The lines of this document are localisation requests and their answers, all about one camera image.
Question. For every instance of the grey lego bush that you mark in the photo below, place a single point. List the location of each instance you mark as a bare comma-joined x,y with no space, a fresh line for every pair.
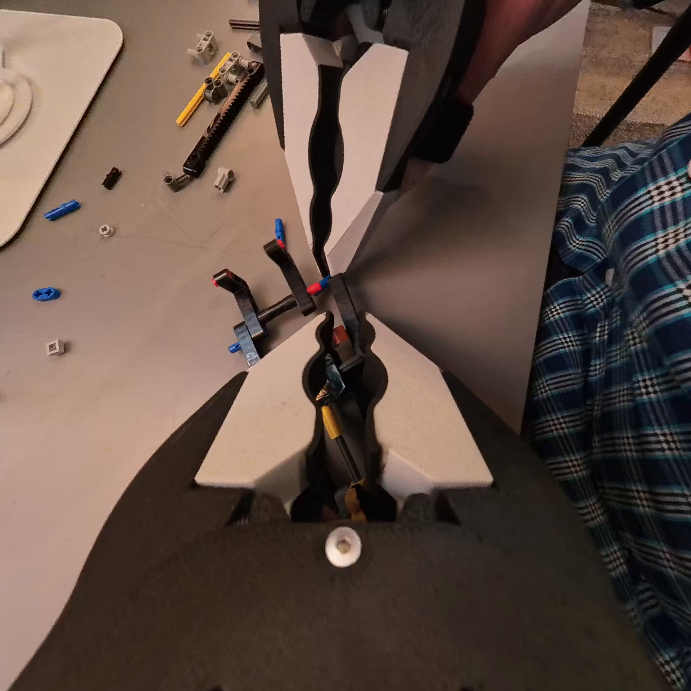
107,230

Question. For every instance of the dark grey lego axle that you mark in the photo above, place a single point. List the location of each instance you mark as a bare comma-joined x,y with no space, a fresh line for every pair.
243,23

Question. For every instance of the light grey square lego piece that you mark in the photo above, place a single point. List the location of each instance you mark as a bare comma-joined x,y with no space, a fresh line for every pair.
48,351

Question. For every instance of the black lego gear rack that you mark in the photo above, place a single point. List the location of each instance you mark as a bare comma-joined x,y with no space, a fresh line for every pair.
216,132

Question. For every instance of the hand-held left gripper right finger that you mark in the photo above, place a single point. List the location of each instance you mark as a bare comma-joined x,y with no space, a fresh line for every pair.
437,432

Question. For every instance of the black metal rod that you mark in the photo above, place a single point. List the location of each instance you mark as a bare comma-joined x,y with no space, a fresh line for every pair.
637,89

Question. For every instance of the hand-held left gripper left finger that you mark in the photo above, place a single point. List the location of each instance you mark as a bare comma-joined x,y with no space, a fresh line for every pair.
253,432

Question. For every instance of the blue two-hole lego liftarm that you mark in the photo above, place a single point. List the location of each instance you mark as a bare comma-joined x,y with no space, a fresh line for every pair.
46,294

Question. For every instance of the black lego liftarm axle tube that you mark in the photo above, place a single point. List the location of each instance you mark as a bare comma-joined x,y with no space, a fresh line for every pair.
294,286

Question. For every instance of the person's right hand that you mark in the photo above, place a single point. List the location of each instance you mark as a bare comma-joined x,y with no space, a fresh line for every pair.
513,32

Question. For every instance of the light grey lego connector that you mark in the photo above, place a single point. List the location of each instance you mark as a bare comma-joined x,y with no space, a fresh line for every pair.
202,47
222,181

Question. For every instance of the dark grey lego connector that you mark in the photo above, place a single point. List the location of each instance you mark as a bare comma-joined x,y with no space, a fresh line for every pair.
173,182

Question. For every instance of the yellow lego axle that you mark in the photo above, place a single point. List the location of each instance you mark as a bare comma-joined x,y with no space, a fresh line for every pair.
189,110

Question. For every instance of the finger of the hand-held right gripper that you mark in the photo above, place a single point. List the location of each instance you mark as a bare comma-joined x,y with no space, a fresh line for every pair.
297,108
372,108

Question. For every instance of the person's plaid shirt torso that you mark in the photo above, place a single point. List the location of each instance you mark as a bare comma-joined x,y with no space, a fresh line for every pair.
621,378

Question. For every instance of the black lego liftarm blue pin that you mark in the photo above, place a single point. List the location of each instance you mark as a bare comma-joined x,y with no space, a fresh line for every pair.
249,318

